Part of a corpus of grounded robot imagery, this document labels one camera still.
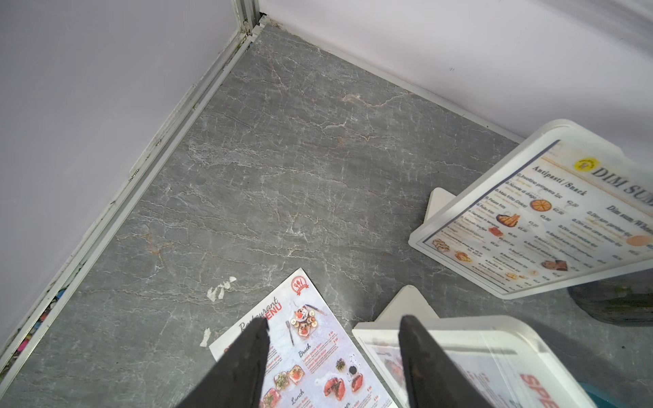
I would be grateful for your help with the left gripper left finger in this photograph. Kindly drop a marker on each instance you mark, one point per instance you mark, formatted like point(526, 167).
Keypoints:
point(236, 379)

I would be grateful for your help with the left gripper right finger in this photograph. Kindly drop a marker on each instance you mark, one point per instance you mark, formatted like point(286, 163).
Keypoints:
point(432, 378)

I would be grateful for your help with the red special menu sheet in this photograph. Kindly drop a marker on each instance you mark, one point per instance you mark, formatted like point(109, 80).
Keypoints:
point(312, 362)

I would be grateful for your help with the white menu holder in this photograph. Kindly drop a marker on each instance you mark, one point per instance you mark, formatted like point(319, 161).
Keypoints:
point(535, 214)
point(485, 334)

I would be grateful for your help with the dark glass flower vase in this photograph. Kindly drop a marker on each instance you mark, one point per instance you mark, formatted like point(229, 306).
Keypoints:
point(624, 300)

